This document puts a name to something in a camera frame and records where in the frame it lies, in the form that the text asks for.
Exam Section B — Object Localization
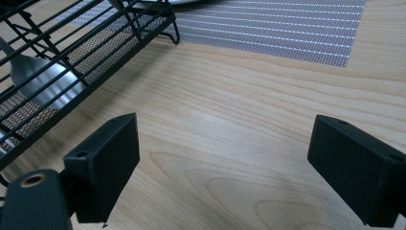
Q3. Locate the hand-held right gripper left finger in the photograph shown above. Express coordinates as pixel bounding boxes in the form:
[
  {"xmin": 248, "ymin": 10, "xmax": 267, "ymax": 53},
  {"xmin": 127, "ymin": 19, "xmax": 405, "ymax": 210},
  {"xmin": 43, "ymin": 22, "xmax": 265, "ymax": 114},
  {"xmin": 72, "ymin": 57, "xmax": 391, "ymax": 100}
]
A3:
[{"xmin": 60, "ymin": 112, "xmax": 141, "ymax": 224}]

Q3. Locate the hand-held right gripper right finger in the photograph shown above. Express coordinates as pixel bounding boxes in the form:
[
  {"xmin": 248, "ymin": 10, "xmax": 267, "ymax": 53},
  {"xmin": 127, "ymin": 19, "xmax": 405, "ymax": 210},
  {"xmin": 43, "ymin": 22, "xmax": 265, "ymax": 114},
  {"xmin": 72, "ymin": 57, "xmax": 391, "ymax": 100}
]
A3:
[{"xmin": 306, "ymin": 114, "xmax": 406, "ymax": 228}]

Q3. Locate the black wire cutlery rack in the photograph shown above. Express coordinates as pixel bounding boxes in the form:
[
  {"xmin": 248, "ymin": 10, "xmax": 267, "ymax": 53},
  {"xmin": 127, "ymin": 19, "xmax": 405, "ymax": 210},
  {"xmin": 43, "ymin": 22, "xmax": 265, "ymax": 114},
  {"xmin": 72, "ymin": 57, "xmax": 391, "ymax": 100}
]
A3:
[{"xmin": 0, "ymin": 0, "xmax": 181, "ymax": 172}]

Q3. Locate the silver metal spoon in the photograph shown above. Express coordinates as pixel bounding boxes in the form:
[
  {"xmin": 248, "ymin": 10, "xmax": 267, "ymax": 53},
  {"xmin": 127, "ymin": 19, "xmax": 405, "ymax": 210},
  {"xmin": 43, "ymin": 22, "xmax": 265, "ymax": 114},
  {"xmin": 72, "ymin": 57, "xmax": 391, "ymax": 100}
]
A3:
[{"xmin": 0, "ymin": 36, "xmax": 84, "ymax": 110}]

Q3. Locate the grey striped placemat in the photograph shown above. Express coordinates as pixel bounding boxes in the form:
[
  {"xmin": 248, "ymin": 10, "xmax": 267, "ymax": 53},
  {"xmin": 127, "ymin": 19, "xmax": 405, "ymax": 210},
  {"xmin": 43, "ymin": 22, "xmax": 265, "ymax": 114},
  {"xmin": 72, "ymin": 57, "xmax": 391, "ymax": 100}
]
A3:
[{"xmin": 56, "ymin": 0, "xmax": 368, "ymax": 68}]

